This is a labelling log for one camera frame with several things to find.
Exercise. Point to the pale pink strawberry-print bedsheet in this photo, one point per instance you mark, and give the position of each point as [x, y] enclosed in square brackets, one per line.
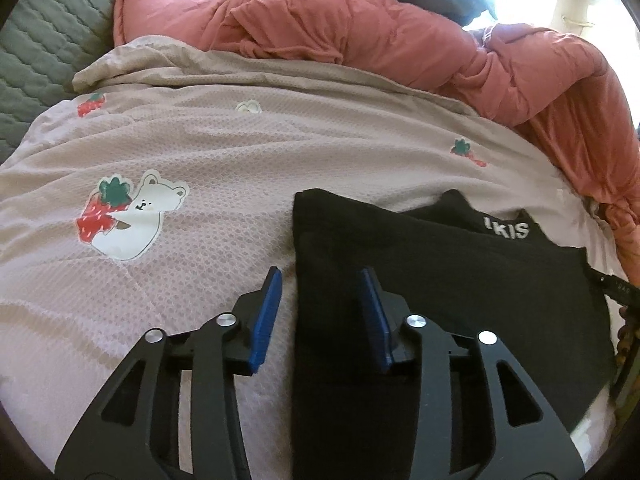
[200, 135]

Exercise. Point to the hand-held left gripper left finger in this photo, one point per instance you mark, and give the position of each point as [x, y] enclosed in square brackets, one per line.
[265, 320]

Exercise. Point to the black garment with orange patches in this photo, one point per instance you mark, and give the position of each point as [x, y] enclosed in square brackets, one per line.
[450, 285]

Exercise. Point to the grey quilted cover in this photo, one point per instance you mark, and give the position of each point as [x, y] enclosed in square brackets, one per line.
[50, 45]

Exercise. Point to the pink comforter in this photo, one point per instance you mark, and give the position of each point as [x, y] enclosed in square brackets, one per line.
[400, 45]

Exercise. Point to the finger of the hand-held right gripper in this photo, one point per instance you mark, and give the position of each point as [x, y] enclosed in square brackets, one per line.
[615, 287]

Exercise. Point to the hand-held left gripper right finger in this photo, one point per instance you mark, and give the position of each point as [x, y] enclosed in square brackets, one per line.
[375, 320]

